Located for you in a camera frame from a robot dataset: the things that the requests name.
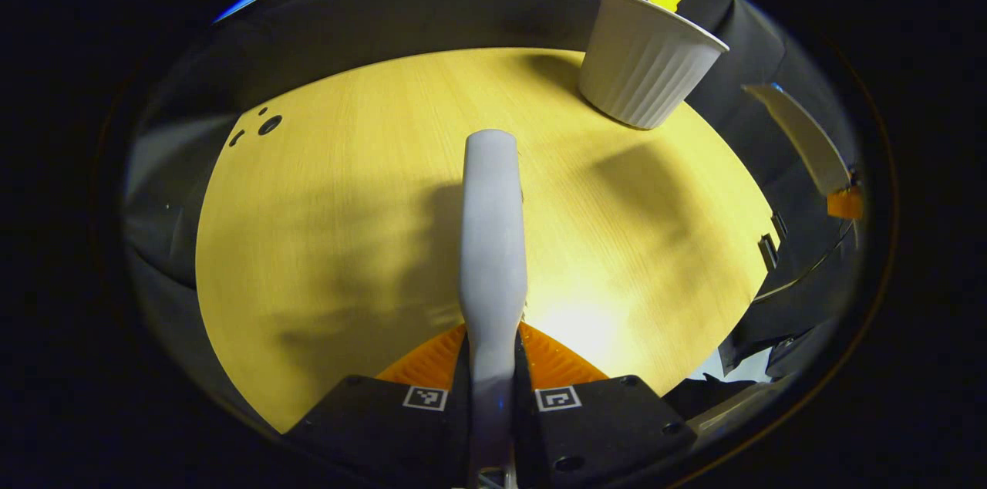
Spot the wooden desktop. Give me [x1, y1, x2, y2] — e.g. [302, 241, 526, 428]
[194, 48, 780, 434]

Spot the grey dustpan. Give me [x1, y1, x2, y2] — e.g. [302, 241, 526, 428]
[743, 83, 854, 197]

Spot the white ribbed garbage bin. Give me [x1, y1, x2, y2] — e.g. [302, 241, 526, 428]
[578, 0, 730, 130]

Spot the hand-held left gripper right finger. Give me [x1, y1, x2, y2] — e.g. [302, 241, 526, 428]
[514, 321, 699, 489]

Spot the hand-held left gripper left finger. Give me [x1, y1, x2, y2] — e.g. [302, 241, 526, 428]
[282, 322, 472, 489]

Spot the thin cable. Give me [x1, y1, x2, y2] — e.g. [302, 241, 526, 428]
[752, 219, 858, 303]

